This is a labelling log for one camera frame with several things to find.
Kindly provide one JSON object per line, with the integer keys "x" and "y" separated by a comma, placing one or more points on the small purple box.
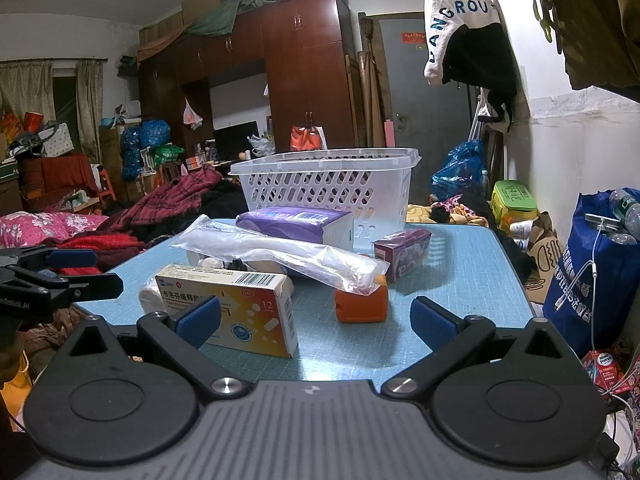
{"x": 400, "y": 255}

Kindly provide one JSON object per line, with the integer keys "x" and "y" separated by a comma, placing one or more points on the brown wooden wardrobe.
{"x": 300, "y": 60}

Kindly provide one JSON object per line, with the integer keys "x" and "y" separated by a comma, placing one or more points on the green plastic hanger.
{"x": 547, "y": 30}

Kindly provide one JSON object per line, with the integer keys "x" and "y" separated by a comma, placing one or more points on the white hooded sweatshirt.
{"x": 450, "y": 5}

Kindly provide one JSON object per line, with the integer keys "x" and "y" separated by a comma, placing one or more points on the black television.
{"x": 235, "y": 140}

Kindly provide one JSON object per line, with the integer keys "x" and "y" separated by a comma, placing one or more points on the olive hanging bag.
{"x": 600, "y": 25}

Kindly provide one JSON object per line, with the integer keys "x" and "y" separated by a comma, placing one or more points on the orange and white medicine box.
{"x": 250, "y": 305}

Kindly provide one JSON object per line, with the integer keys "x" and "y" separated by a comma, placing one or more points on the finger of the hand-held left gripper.
{"x": 95, "y": 286}
{"x": 72, "y": 258}

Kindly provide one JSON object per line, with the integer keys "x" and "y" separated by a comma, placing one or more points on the red plaid cloth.
{"x": 165, "y": 200}

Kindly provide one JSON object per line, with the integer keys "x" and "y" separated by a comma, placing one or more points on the white plastic basket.
{"x": 325, "y": 185}

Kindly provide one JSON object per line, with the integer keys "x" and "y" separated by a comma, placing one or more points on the orange bottle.
{"x": 360, "y": 307}

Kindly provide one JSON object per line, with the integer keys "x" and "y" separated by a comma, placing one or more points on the clear plastic bag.
{"x": 300, "y": 257}

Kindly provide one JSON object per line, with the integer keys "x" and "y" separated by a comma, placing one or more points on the pink board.
{"x": 388, "y": 135}

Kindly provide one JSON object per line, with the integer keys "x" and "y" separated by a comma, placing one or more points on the yellow blanket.
{"x": 417, "y": 214}

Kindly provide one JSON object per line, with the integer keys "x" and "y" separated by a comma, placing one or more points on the blue tote bag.
{"x": 590, "y": 285}

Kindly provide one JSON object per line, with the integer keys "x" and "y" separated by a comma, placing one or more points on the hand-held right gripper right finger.
{"x": 435, "y": 322}

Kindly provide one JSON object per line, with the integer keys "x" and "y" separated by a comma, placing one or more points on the wooden poles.
{"x": 370, "y": 85}

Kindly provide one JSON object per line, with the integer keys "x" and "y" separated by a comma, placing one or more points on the silver phone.
{"x": 600, "y": 221}

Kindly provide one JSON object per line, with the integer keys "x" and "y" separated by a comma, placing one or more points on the purple tissue pack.
{"x": 295, "y": 225}

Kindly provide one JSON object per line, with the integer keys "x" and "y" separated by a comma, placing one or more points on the red carton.
{"x": 602, "y": 365}

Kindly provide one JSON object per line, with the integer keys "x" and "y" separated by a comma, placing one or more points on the white hanging plastic bag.
{"x": 192, "y": 116}

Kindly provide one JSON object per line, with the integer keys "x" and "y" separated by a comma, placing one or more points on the white floral gift box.
{"x": 59, "y": 140}

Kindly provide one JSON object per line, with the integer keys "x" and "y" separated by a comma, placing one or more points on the blue plastic bag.
{"x": 460, "y": 170}

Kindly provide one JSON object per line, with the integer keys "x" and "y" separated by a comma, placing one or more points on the plastic water bottle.
{"x": 625, "y": 207}

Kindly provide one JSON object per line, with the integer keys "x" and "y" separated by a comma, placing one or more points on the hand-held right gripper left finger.
{"x": 200, "y": 317}

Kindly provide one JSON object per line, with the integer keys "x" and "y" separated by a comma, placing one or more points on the green tarp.
{"x": 225, "y": 15}

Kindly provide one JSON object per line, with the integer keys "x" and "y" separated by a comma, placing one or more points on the cardboard box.
{"x": 202, "y": 2}

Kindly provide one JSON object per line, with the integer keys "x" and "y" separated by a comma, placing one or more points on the brown paper bag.
{"x": 547, "y": 260}

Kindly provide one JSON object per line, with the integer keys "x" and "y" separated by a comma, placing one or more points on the pink floral quilt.
{"x": 40, "y": 227}

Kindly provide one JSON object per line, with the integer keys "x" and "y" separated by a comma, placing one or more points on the yellow-green box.
{"x": 512, "y": 200}

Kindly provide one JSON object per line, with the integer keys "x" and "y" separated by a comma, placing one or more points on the orange-red hanging bag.
{"x": 306, "y": 139}

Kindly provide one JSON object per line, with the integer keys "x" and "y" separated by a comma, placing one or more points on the grey door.
{"x": 415, "y": 100}

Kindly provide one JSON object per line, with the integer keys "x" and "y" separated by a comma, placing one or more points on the metal folding frame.
{"x": 480, "y": 125}

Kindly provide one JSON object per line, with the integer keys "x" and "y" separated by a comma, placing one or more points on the pile of blue plastic bags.
{"x": 145, "y": 140}

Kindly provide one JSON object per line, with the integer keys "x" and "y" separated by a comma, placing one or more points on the beige curtain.
{"x": 25, "y": 90}
{"x": 89, "y": 110}

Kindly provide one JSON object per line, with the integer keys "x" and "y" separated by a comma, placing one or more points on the black hanging garment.
{"x": 480, "y": 60}

